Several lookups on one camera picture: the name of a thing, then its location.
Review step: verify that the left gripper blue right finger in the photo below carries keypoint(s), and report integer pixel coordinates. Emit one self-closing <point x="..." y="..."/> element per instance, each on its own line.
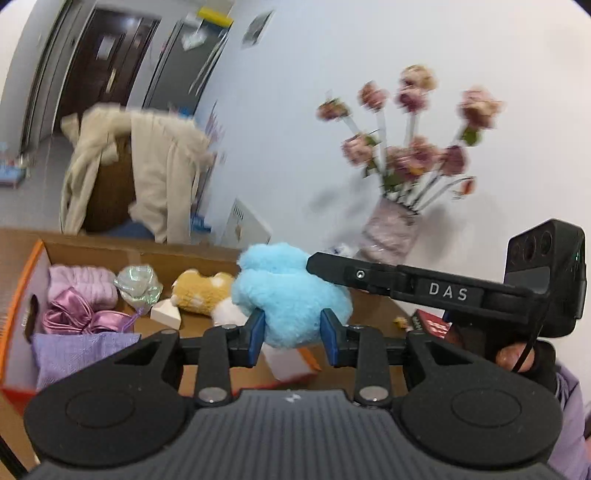
<point x="362" y="348"/>

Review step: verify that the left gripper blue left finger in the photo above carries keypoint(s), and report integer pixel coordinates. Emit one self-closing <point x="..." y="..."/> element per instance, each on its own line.
<point x="220" y="350"/>

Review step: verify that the fluffy light blue plush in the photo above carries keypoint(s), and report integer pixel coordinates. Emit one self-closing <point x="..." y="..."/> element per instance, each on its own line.
<point x="274" y="279"/>

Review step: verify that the pink satin scrunchie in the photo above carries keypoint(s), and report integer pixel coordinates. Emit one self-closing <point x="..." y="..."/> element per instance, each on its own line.
<point x="70" y="314"/>

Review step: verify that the purple knitted cloth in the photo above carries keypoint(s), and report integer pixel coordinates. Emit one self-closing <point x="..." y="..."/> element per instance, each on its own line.
<point x="59" y="356"/>

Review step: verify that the person's right hand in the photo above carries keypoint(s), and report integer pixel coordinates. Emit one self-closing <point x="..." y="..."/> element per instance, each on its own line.
<point x="509" y="356"/>

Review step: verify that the yellow white plush toy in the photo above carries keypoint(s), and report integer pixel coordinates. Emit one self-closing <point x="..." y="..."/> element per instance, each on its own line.
<point x="208" y="296"/>

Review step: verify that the red cigarette pack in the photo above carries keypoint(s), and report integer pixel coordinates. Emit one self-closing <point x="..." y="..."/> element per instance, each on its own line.
<point x="434" y="325"/>

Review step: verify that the white round foam sponge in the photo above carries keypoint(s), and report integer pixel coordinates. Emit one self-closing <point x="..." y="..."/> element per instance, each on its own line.
<point x="290" y="365"/>

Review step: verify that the white triangular makeup sponge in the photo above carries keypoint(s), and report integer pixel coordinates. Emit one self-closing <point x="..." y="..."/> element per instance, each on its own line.
<point x="166" y="313"/>

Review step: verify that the pink ceramic vase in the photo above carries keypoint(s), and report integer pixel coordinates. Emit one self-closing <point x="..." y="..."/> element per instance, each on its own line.
<point x="390" y="234"/>

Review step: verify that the dried pink rose bouquet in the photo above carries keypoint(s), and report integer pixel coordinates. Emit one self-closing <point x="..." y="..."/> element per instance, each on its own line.
<point x="417" y="172"/>

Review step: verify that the red cardboard box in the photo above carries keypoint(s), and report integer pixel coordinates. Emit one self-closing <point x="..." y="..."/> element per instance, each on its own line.
<point x="24" y="294"/>

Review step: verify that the brown wooden chair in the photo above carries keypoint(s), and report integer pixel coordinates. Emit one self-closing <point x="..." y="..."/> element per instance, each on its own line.
<point x="112" y="193"/>

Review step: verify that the beige coat on chair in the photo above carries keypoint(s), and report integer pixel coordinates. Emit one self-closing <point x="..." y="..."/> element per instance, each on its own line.
<point x="168" y="154"/>

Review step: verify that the grey refrigerator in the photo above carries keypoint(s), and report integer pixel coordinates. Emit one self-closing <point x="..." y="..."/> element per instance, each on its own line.
<point x="185" y="66"/>

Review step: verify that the dark brown entrance door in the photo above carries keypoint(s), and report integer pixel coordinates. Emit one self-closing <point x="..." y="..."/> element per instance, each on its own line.
<point x="106" y="61"/>

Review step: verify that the yellow box on refrigerator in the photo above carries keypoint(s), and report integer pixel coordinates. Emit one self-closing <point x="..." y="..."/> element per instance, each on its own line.
<point x="214" y="17"/>

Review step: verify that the black camera module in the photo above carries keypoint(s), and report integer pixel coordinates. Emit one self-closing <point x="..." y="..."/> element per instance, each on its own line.
<point x="549" y="259"/>

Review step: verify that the wall picture frame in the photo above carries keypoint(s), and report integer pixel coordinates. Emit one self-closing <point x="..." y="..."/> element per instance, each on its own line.
<point x="256" y="28"/>

